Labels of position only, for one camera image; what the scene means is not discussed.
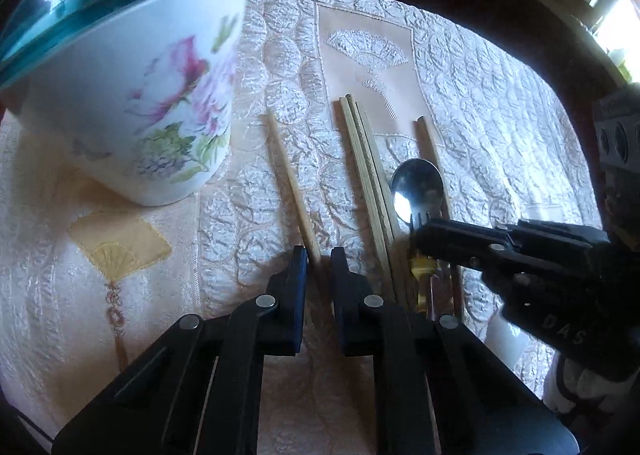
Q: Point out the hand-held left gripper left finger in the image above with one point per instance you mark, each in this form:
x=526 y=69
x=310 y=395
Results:
x=299 y=295

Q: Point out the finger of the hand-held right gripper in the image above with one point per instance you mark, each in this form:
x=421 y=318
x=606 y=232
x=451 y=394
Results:
x=465 y=234
x=495 y=262

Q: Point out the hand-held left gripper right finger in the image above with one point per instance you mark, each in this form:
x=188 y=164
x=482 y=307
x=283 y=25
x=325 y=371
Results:
x=341 y=300

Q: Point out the wooden chopstick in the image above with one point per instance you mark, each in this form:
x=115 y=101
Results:
x=292 y=185
x=370 y=175
x=429 y=145
x=379 y=175
x=360 y=175

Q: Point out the white floral cup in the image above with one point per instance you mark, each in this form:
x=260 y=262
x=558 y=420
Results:
x=125 y=135

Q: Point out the person's right hand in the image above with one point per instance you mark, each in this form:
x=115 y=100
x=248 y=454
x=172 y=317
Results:
x=587 y=392

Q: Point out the cream embroidered tablecloth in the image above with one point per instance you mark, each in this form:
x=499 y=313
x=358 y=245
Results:
x=500 y=110

